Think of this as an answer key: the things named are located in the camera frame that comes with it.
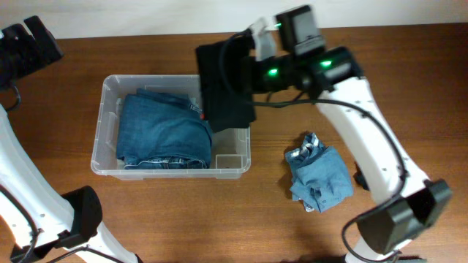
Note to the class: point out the blue denim shirt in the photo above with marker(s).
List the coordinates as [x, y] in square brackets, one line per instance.
[320, 178]

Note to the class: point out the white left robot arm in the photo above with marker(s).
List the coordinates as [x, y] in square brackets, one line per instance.
[39, 218]

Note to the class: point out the clear plastic storage bin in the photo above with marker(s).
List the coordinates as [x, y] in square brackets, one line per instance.
[231, 152]

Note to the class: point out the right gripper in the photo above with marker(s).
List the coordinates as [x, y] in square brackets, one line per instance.
[250, 72]

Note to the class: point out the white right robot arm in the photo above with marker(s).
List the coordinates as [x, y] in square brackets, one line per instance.
[407, 201]

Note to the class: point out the dark navy garment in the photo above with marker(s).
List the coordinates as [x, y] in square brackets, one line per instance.
[359, 178]

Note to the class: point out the dark blue jeans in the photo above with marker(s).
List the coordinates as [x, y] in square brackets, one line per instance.
[162, 131]

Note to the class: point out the black garment with orange tips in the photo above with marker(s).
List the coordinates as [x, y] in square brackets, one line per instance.
[222, 110]

